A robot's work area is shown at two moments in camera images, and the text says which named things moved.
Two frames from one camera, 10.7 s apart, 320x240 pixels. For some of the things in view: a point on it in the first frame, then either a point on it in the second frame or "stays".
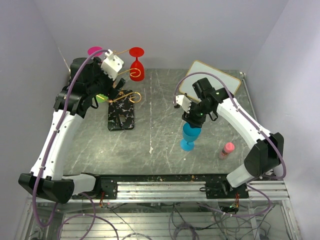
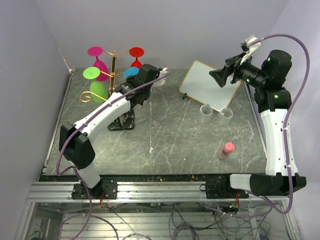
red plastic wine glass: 137,70 stays
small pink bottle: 228,148 stays
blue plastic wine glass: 190,135 -> 131,71
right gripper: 193,121 -> 221,74
